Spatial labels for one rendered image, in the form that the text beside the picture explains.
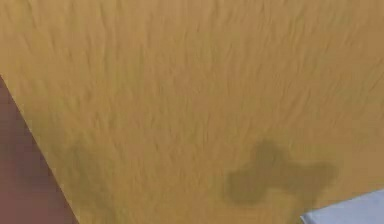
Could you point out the pale blue grey block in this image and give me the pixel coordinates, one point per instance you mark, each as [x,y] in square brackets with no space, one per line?
[353,211]

